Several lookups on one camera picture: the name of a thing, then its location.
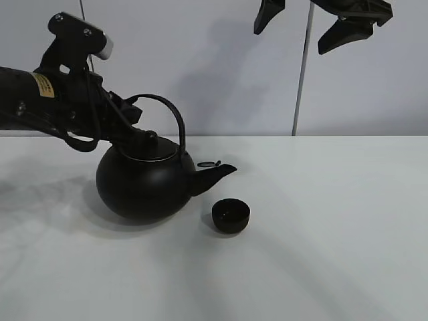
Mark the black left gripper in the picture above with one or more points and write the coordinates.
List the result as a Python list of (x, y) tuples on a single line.
[(92, 114)]

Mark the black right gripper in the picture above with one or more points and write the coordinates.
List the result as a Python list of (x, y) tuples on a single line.
[(341, 32)]

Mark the black round teapot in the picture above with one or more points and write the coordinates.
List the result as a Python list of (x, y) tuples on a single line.
[(145, 189)]

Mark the small black teacup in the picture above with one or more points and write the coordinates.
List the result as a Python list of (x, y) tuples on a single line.
[(230, 216)]

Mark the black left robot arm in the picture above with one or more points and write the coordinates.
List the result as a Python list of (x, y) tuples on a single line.
[(32, 100)]

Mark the silver wall seam strip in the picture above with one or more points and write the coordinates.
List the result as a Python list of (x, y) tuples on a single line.
[(303, 67)]

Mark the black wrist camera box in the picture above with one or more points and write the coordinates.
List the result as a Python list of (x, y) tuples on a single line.
[(71, 47)]

